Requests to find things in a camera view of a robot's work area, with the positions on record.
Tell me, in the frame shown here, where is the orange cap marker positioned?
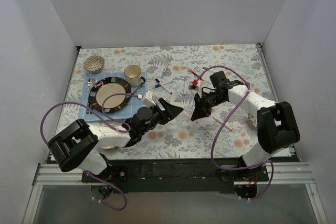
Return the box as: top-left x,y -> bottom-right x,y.
182,110 -> 191,118

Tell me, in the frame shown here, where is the pink cap marker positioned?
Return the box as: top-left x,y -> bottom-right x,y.
213,116 -> 234,133

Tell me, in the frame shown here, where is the black cap marker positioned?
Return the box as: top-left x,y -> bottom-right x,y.
155,78 -> 173,94

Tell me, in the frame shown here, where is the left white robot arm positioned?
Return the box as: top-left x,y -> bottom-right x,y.
47,98 -> 183,182

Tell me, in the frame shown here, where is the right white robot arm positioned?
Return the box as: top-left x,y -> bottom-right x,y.
191,71 -> 300,181

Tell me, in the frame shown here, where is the blue cap pen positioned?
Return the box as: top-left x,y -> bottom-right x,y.
153,80 -> 174,89

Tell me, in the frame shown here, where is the light blue pen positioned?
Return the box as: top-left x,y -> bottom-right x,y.
161,61 -> 170,78

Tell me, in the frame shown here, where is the floral tablecloth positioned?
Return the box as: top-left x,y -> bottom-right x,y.
58,45 -> 278,167

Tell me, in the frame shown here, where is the floral dark bowl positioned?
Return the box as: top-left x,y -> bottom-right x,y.
248,113 -> 257,129

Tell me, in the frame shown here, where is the cream mug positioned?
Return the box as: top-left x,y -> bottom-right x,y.
124,65 -> 146,87

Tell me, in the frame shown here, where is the dark rimmed plate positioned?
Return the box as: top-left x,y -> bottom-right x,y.
88,77 -> 131,114

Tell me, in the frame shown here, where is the plain cream bowl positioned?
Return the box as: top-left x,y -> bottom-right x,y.
101,146 -> 118,151

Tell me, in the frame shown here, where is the patterned grey bowl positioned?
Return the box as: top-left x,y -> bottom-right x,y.
83,55 -> 105,74

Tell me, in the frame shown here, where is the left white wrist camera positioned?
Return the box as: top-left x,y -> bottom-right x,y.
137,90 -> 156,108

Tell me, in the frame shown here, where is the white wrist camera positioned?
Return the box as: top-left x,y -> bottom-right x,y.
137,90 -> 156,108
188,80 -> 203,97

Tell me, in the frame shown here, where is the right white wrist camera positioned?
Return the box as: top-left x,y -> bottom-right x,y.
188,80 -> 203,97

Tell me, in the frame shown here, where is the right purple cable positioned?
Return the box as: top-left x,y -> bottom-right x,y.
196,66 -> 275,200

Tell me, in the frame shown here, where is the aluminium frame rail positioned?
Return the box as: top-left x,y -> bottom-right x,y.
33,159 -> 315,185

